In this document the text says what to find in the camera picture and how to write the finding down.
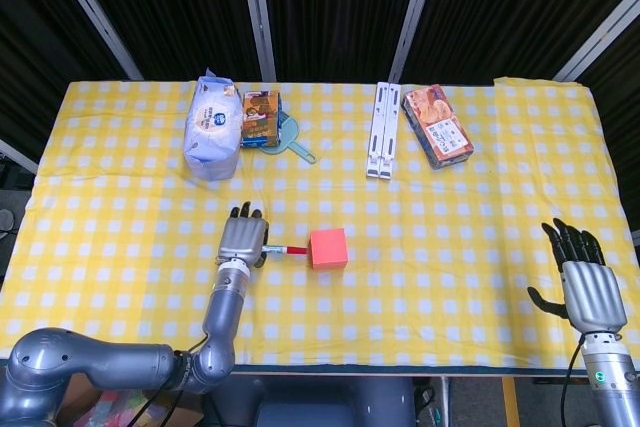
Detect colourful toy blocks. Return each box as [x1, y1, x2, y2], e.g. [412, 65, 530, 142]
[87, 386, 167, 427]

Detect white folding stand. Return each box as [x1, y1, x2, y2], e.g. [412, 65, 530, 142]
[365, 81, 402, 180]

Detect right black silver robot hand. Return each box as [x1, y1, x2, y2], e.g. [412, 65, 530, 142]
[527, 218, 629, 334]

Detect yellow white checkered tablecloth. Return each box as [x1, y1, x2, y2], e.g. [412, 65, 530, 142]
[0, 75, 640, 374]

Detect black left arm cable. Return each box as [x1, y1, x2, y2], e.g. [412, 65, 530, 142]
[143, 334, 209, 427]

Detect brown cardboard box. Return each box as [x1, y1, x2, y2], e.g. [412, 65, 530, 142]
[49, 374, 206, 427]

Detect pink cube block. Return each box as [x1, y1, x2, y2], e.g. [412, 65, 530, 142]
[307, 227, 350, 271]

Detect small brown orange snack box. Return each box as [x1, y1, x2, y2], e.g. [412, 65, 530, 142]
[240, 90, 282, 149]

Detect silver aluminium frame post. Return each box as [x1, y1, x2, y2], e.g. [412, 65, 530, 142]
[42, 0, 145, 81]
[237, 0, 278, 82]
[553, 0, 640, 82]
[388, 0, 444, 83]

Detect teal plastic scoop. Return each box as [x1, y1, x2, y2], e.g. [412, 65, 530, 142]
[257, 109, 318, 164]

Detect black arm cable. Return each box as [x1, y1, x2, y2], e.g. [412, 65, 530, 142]
[559, 339, 586, 427]
[143, 334, 209, 427]

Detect white blue soft package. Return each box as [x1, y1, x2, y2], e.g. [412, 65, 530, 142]
[182, 66, 239, 182]

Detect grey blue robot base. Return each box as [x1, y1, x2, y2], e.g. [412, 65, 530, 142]
[207, 374, 417, 427]

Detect orange blue cookie box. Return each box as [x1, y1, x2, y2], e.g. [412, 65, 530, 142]
[401, 84, 474, 171]

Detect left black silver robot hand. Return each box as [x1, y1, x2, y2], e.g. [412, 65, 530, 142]
[216, 200, 272, 272]

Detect red and white marker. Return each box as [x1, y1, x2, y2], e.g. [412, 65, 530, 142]
[262, 244, 310, 257]

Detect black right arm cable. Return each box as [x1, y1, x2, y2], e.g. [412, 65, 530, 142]
[559, 339, 586, 427]

